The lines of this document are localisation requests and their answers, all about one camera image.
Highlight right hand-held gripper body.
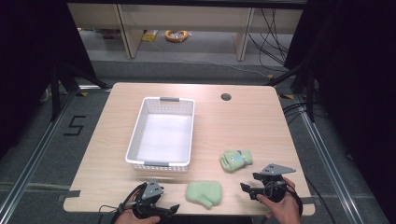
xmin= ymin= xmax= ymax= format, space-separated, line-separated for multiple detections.
xmin=260 ymin=163 xmax=297 ymax=203

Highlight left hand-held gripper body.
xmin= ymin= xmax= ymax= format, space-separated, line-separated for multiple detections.
xmin=132 ymin=177 xmax=165 ymax=219

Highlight light green bottle toy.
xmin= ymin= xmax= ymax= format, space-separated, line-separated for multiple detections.
xmin=219 ymin=148 xmax=254 ymax=173

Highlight plain green mitten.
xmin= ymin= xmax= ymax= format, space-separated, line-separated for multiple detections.
xmin=185 ymin=181 xmax=223 ymax=210

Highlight white plastic basket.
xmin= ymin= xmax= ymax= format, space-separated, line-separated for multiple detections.
xmin=124 ymin=96 xmax=196 ymax=173

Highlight person's left hand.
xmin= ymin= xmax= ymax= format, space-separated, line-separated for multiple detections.
xmin=114 ymin=192 xmax=162 ymax=224

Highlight person's right hand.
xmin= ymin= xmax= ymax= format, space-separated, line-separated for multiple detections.
xmin=256 ymin=176 xmax=303 ymax=224

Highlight black metal stand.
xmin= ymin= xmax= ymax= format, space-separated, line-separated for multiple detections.
xmin=49 ymin=61 xmax=110 ymax=122
xmin=264 ymin=61 xmax=316 ymax=123

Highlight yellow packet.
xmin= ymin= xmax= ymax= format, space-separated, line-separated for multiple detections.
xmin=141 ymin=30 xmax=159 ymax=43

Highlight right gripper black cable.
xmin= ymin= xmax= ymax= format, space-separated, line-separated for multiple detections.
xmin=281 ymin=177 xmax=304 ymax=218

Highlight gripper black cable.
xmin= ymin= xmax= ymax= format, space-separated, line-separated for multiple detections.
xmin=281 ymin=177 xmax=304 ymax=218
xmin=110 ymin=182 xmax=148 ymax=224

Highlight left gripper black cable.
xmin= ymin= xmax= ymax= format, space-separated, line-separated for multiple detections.
xmin=110 ymin=182 xmax=148 ymax=224

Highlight thin black cord loop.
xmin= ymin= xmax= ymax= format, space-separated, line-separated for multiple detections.
xmin=98 ymin=203 xmax=126 ymax=217

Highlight aluminium floor rail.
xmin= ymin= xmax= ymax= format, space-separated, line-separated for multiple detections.
xmin=298 ymin=105 xmax=362 ymax=224
xmin=0 ymin=89 xmax=78 ymax=219

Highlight black floor cables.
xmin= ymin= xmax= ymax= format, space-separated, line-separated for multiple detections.
xmin=281 ymin=101 xmax=311 ymax=126

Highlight hanging black cables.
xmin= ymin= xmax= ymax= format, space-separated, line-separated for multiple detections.
xmin=247 ymin=7 xmax=290 ymax=67

